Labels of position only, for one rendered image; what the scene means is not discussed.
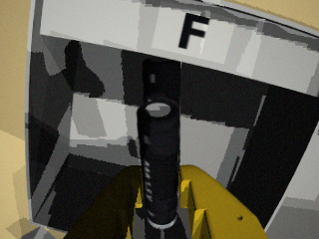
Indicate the grey bin marked f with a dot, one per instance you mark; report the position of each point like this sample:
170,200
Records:
81,102

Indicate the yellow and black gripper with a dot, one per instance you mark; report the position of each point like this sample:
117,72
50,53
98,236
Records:
213,212

